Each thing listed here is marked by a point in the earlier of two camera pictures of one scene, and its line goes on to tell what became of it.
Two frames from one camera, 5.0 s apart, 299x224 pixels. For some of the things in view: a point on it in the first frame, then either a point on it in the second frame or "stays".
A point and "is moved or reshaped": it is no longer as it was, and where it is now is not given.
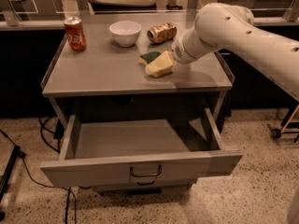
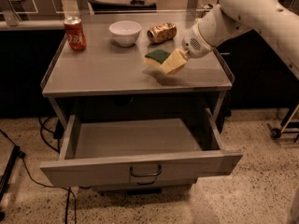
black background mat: x=119 y=7 stays
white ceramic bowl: x=125 y=33 stays
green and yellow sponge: x=147 y=58 is moved or reshaped
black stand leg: x=7 y=172 stays
